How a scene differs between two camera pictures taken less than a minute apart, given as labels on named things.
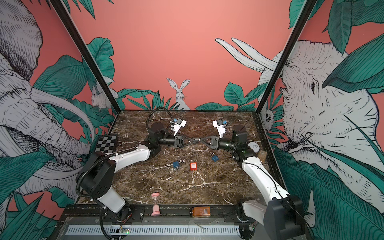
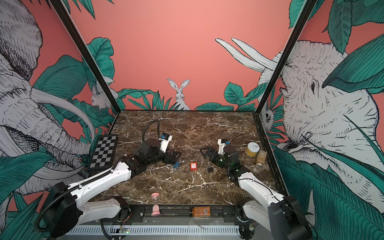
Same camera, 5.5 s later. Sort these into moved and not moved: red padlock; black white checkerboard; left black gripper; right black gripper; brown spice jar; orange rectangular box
Moved: left black gripper; right black gripper
Not moved: black white checkerboard; brown spice jar; orange rectangular box; red padlock
